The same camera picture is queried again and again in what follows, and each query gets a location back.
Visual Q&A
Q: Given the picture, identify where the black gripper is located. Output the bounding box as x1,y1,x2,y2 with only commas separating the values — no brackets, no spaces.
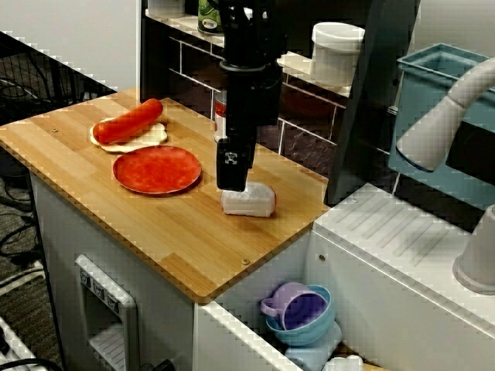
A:
215,60,282,193

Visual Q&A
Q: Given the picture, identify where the red white cheese wedge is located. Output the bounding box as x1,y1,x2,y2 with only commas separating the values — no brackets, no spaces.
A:
220,182,278,217

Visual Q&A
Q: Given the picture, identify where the purple plastic cup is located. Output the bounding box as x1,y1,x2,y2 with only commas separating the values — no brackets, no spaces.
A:
259,281,329,332

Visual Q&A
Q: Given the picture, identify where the tomato soup can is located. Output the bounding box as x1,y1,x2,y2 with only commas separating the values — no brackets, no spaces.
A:
213,90,229,144

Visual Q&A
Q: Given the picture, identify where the red round plate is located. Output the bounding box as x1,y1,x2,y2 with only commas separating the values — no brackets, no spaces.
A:
112,145,203,196

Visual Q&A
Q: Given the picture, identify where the narrow dark grey upright panel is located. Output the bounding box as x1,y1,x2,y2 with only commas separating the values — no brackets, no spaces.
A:
138,0,152,100

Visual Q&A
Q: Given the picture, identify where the wide dark grey upright panel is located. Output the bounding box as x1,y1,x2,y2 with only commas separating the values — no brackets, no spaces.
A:
326,0,422,206

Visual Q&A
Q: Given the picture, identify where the green can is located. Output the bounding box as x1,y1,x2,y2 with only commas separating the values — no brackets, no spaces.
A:
197,0,226,35

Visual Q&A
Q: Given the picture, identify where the large white plastic jar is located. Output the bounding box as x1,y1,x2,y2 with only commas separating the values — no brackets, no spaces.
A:
311,22,367,88

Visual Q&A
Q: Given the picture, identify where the white toy kitchen cabinet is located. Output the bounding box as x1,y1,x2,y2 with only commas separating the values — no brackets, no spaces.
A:
30,169,495,371

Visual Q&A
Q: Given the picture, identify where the plain white plastic tub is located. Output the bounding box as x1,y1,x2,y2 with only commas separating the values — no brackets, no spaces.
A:
148,0,185,17

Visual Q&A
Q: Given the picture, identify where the grey dispenser panel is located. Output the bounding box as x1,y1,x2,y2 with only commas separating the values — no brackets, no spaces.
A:
74,254,139,371

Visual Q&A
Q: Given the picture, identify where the light blue bowl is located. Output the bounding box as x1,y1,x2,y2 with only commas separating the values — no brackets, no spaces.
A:
265,284,337,347

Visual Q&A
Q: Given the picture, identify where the light blue container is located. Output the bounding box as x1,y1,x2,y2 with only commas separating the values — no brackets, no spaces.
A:
284,322,343,371

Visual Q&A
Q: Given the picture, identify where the grey toy faucet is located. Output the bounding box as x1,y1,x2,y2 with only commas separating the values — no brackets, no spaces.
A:
394,57,495,297

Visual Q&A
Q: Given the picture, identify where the white toy dish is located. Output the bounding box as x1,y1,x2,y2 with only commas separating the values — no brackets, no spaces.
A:
323,355,364,371

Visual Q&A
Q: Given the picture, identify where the aluminium extrusion frame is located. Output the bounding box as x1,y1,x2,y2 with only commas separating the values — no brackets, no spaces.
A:
0,316,39,371

